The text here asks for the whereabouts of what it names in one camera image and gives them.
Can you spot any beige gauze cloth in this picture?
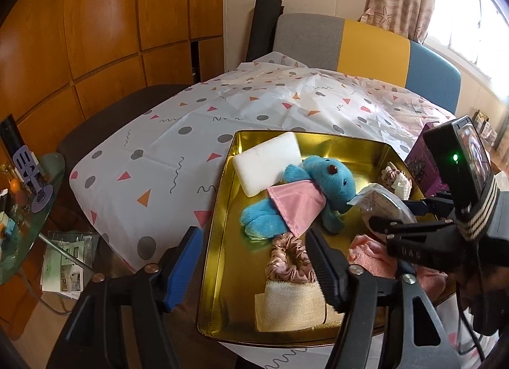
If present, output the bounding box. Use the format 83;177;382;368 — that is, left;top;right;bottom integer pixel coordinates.
254;279;346;333

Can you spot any gold tin box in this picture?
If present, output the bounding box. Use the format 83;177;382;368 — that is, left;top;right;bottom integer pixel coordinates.
197;129;458;348

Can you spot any black cable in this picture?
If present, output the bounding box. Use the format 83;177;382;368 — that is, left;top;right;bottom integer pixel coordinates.
455;250;488;358

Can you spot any grey yellow blue sofa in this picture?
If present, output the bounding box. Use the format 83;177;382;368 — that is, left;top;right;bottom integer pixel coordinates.
274;13;462;115

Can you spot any purple tissue box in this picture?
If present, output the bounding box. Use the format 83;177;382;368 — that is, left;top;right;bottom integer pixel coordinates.
403;122;444;196

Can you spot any black rolled mat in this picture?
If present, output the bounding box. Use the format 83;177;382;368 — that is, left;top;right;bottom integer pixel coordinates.
246;0;284;63

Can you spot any window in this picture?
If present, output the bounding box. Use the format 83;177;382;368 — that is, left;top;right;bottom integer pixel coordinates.
414;0;509;103

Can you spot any glass side table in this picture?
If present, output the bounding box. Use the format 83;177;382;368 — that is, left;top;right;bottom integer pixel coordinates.
0;152;66;286

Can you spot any pink satin cloth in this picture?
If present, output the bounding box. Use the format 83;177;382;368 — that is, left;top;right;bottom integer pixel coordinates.
266;179;327;236

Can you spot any white plastic packet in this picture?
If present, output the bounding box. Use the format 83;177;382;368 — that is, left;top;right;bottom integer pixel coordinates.
348;183;418;234

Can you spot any white sponge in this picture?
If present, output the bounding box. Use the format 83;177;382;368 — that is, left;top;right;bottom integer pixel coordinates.
233;132;303;198

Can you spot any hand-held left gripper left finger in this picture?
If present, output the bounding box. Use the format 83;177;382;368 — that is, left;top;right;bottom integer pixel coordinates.
48;226;204;369

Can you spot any pink fuzzy sock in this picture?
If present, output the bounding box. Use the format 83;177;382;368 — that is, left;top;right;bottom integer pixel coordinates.
346;234;446;294

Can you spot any wooden wardrobe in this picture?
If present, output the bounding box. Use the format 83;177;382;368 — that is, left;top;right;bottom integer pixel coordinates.
0;0;225;195

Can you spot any purple phone stand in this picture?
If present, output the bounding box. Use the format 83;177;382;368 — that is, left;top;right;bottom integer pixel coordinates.
12;145;52;212

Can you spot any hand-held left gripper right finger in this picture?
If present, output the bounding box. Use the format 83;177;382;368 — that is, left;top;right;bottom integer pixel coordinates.
304;226;454;369

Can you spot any patterned white tablecloth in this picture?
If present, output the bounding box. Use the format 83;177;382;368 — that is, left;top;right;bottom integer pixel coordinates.
68;54;509;369

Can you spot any stack of magazines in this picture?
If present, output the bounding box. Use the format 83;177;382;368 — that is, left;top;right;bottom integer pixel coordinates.
40;230;100;300

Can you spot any blue plush toy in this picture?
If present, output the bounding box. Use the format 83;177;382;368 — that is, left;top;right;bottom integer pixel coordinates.
240;155;360;239

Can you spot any black bottle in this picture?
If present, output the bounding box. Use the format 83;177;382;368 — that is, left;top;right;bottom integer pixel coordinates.
0;114;28;163

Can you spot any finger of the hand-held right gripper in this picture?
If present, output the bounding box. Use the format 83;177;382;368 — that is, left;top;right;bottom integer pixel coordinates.
368;215;462;262
406;194;452;219

